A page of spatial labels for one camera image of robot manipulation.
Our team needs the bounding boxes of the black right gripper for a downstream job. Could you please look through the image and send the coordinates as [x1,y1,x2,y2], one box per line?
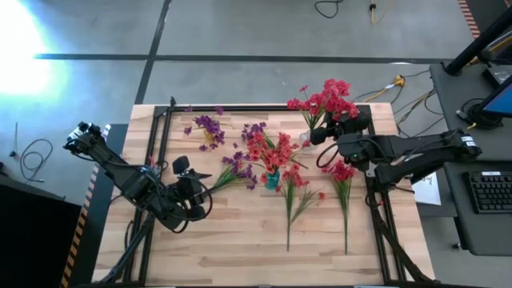
[310,113,371,146]

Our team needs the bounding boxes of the white paper sheet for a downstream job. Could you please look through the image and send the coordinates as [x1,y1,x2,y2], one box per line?
[410,175,442,206]

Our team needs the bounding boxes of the black desk cable tangle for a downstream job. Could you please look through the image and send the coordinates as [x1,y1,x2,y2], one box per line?
[455,98,505,131]

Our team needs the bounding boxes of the thin yellow floor cable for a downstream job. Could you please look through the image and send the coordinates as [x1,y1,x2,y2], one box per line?
[370,0,391,26]

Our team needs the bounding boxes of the looped black floor cable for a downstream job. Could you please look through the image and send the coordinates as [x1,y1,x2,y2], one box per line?
[10,122,54,184]

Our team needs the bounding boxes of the black computer keyboard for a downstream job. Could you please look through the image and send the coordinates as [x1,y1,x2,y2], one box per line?
[466,170,512,215]

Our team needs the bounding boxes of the large black box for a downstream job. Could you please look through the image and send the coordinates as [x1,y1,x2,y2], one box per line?
[0,162,83,288]

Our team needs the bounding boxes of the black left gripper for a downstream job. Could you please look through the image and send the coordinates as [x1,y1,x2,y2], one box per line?
[171,155,213,222]

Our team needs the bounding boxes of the orange artificial flower bunch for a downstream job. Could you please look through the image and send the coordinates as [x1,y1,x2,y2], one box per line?
[244,130,277,169]
[274,162,326,252]
[255,147,295,185]
[271,131,305,169]

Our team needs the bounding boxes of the red white striped tape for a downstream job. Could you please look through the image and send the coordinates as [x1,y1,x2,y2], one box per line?
[457,0,481,40]

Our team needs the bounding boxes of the black strut with cables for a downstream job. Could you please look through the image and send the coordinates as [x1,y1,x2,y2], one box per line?
[366,191,437,285]
[98,191,159,285]

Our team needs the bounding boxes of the yellow extension cord plug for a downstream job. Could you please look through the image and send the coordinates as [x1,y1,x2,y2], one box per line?
[362,74,407,104]

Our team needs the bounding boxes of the black aluminium table frame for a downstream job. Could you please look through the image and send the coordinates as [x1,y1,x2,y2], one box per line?
[122,104,409,286]

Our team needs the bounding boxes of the black stand pole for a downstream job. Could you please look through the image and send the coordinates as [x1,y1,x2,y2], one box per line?
[444,6,512,77]

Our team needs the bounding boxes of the grey yellow equipment box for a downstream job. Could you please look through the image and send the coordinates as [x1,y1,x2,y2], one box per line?
[479,27,512,65]

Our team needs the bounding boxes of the grey desk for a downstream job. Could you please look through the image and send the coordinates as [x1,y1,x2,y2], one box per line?
[429,62,512,162]
[442,159,512,257]

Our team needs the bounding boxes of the tangled black floor cables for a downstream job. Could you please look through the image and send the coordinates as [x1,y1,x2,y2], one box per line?
[351,70,447,143]

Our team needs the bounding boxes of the clear cut glass vase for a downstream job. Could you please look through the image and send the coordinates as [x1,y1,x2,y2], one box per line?
[298,130,320,153]

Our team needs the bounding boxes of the black mat hazard stripe edge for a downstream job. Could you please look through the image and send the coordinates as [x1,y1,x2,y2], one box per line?
[59,122,130,288]

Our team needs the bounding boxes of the monitor with blue screen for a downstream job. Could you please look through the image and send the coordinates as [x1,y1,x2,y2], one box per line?
[479,75,512,119]

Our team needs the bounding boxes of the blue textured glass vase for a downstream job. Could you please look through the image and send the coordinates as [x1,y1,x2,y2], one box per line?
[264,170,281,191]

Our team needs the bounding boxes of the curved black floor cable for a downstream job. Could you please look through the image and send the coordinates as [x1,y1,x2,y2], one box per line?
[314,0,346,19]

